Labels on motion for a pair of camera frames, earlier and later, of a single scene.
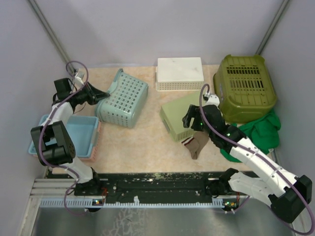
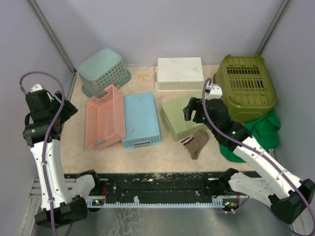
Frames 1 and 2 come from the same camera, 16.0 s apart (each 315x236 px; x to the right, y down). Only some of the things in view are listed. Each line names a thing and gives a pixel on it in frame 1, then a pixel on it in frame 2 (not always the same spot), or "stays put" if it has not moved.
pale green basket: [172, 114] stays put
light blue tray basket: [81, 131] to [141, 120]
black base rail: [123, 187] stays put
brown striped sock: [195, 144] stays put
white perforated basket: [179, 74] stays put
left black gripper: [95, 95] to [69, 109]
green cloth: [264, 134] stays put
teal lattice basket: [121, 107] to [101, 70]
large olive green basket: [244, 87] stays put
